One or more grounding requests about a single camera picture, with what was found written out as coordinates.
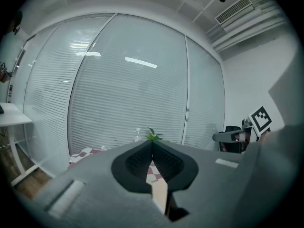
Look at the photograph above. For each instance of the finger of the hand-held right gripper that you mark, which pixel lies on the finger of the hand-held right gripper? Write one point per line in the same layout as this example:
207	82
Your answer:
223	137

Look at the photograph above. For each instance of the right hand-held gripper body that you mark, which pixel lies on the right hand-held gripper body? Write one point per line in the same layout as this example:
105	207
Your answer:
260	121

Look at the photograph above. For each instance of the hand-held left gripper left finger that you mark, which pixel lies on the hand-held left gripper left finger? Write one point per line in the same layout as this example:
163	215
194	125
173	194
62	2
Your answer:
95	198

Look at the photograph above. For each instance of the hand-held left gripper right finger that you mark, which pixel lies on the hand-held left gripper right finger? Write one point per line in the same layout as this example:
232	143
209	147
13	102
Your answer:
209	193

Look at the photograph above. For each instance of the lying clear plastic bottle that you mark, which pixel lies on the lying clear plastic bottle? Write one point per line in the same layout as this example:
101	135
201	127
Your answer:
103	148

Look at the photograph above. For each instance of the green potted plant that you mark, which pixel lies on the green potted plant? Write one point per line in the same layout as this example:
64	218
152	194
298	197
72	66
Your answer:
153	135

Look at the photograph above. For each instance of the upright clear water bottle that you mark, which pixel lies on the upright clear water bottle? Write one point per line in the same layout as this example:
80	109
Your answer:
137	135

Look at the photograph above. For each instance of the white ceiling pipes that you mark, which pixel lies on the white ceiling pipes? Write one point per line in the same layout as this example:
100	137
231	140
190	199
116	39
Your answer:
251	30

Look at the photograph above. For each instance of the glass partition with blinds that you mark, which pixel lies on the glass partition with blinds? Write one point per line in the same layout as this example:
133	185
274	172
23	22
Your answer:
133	91

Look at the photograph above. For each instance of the white ceiling air vent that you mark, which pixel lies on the white ceiling air vent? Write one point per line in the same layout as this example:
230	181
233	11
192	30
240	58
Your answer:
234	9

